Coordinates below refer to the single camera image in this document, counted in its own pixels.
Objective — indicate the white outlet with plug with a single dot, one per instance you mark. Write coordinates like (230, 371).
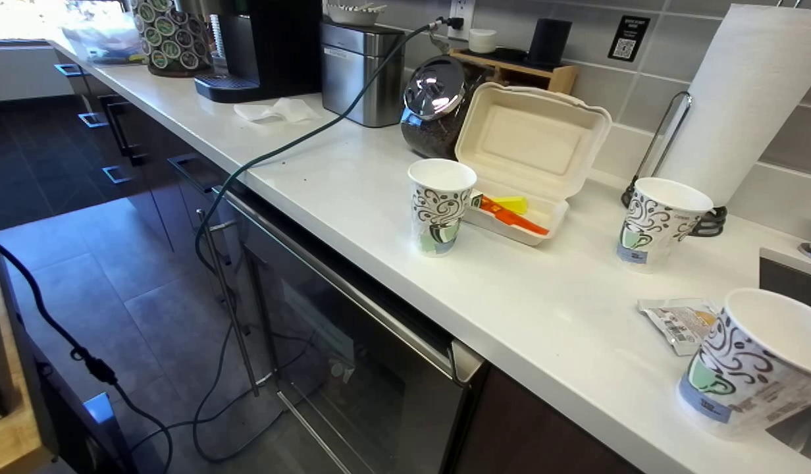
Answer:
(459, 10)

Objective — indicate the white clamshell takeout container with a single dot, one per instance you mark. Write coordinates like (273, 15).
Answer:
(533, 146)

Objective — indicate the stainless steel box container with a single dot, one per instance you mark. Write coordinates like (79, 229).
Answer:
(355, 75)

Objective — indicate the plastic bag of white cups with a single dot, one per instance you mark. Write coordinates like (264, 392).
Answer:
(97, 35)

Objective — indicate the white patterned bowl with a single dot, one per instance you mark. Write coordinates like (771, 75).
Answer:
(355, 14)

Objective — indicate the patterned paper cup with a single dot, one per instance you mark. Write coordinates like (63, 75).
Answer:
(757, 359)
(439, 205)
(659, 218)

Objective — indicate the white paper towel roll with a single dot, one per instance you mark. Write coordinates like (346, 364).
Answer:
(747, 94)

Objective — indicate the wooden shelf tray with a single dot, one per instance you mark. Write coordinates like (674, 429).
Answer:
(512, 68)

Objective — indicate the yellow plastic item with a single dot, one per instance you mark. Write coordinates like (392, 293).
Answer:
(514, 204)

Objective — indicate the black paper towel holder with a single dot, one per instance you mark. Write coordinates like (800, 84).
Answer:
(663, 141)

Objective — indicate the silver foil packet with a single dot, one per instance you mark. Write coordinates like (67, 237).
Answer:
(672, 325)

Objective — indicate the orange plastic utensil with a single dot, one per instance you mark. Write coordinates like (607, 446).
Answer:
(512, 217)

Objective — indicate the stainless steel dishwasher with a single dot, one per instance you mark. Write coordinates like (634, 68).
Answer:
(354, 350)

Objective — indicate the small black box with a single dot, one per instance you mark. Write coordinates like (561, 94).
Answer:
(547, 43)

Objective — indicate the Keurig coffee maker body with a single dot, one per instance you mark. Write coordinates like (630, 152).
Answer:
(273, 43)

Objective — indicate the black equipment stand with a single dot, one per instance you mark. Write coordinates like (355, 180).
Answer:
(52, 410)

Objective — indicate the black wall sign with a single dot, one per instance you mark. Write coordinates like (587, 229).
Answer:
(626, 38)

